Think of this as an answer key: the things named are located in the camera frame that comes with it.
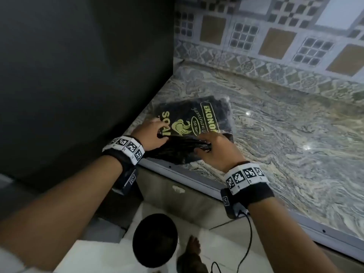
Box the person's right hand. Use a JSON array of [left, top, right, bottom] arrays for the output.
[[194, 132, 247, 173]]

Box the person's left hand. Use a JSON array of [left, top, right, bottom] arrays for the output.
[[131, 118, 171, 153]]

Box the pack of black plastic bags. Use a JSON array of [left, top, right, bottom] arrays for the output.
[[144, 95, 235, 166]]

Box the person's right forearm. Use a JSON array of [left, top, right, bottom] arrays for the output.
[[247, 196, 343, 273]]

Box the person's left forearm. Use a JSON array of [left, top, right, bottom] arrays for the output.
[[0, 154, 123, 273]]

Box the marker-tagged wristband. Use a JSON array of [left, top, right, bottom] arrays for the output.
[[223, 164, 275, 208], [101, 135, 146, 169]]

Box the dark grey refrigerator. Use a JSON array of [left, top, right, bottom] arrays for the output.
[[0, 0, 176, 194]]

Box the black round bin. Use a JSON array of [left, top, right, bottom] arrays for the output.
[[132, 213, 179, 268]]

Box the person's foot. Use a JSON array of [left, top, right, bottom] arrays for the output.
[[176, 235, 209, 273]]

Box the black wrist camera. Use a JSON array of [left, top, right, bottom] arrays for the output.
[[221, 187, 251, 219], [112, 165, 140, 196]]

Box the black cable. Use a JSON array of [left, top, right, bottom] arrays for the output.
[[210, 211, 253, 273]]

